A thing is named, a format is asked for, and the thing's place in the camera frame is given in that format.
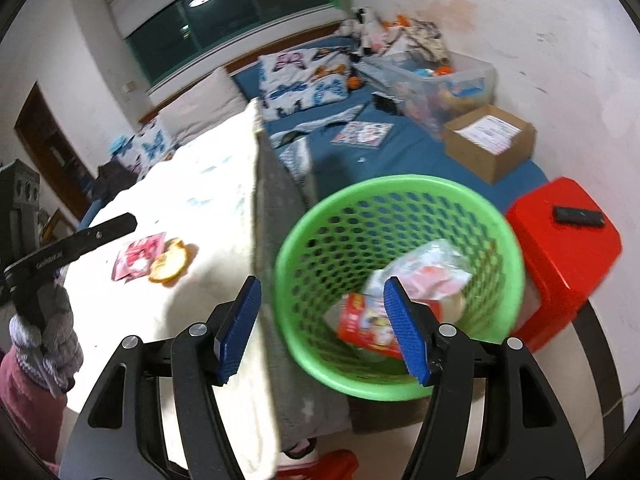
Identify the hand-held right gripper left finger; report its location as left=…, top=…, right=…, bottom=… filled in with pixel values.
left=59, top=275, right=262, bottom=480

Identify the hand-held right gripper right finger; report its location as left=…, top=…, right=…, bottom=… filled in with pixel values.
left=382, top=276, right=587, bottom=480

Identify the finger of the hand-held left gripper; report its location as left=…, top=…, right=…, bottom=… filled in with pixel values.
left=2, top=213, right=139, bottom=293

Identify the red snack packet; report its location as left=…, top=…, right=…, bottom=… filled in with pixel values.
left=336, top=292, right=406, bottom=361

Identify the pink wrapper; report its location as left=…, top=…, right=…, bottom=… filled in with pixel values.
left=112, top=232, right=167, bottom=282

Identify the clear plastic bag pink print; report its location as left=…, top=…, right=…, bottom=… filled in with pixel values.
left=362, top=240, right=473, bottom=311

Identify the orange peel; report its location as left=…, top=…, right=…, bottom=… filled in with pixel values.
left=149, top=239, right=190, bottom=285

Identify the green plastic mesh basket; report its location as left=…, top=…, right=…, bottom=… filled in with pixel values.
left=274, top=174, right=527, bottom=402

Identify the person's left forearm pink sleeve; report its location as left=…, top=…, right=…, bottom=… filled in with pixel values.
left=0, top=350, right=68, bottom=466

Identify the person's left hand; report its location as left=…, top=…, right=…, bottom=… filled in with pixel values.
left=9, top=285, right=85, bottom=396

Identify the dark jacket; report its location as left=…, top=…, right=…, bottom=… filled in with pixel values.
left=95, top=162, right=141, bottom=201

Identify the small butterfly print pillow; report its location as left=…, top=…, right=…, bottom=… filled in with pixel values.
left=115, top=120, right=176, bottom=171

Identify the white quilt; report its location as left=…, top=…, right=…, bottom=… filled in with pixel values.
left=60, top=97, right=353, bottom=480

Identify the red plastic stool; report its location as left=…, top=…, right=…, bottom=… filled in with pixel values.
left=275, top=450, right=358, bottom=480
left=505, top=176, right=623, bottom=353

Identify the blue bed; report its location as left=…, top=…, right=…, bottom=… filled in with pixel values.
left=227, top=35, right=548, bottom=211

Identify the beige pillow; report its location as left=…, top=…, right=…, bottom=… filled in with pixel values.
left=157, top=67, right=246, bottom=146

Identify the brown cardboard box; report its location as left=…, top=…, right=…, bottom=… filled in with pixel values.
left=442, top=105, right=537, bottom=184

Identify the colourful printed booklet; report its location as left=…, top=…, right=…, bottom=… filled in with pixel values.
left=331, top=121, right=395, bottom=148

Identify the black remote control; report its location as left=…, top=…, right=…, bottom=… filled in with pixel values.
left=552, top=205, right=606, bottom=228

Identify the white patterned cloth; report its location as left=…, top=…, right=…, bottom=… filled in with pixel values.
left=272, top=105, right=367, bottom=147

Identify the clear plastic storage bin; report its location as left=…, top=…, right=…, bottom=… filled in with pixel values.
left=360, top=52, right=498, bottom=128

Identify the large butterfly print pillow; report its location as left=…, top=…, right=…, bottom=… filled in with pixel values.
left=257, top=47, right=353, bottom=121

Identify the dark glass window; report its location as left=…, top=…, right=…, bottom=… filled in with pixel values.
left=105, top=0, right=323, bottom=78

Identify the patterned cloth bag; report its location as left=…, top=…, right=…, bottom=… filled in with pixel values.
left=405, top=20, right=451, bottom=61

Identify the black white plush toy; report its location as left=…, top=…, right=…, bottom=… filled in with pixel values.
left=335, top=7, right=391, bottom=53

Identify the brown wooden door frame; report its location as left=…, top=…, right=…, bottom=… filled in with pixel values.
left=14, top=82, right=96, bottom=221

